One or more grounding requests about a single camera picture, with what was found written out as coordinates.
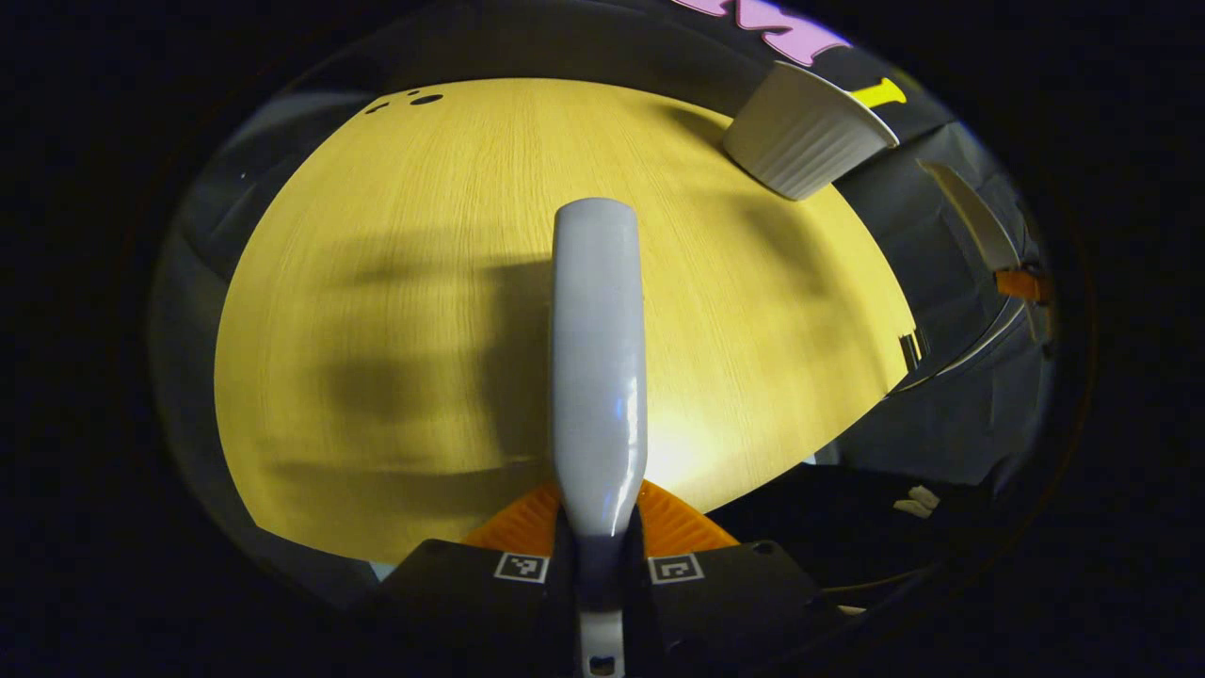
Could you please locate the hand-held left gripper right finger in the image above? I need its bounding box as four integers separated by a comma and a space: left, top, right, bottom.
627, 478, 834, 678

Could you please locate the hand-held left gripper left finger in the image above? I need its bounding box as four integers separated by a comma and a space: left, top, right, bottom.
372, 480, 577, 678

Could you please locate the grey dustpan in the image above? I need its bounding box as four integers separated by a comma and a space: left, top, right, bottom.
918, 158, 1024, 276

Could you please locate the white ribbed garbage bin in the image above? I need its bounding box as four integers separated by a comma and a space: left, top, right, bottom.
723, 61, 900, 202

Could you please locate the small grey broom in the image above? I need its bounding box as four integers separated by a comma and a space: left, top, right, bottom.
549, 198, 651, 678

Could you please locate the dark cloth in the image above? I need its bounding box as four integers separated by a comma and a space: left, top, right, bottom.
706, 461, 1018, 613

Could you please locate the white cable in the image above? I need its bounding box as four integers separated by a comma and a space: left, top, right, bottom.
890, 301, 1032, 392

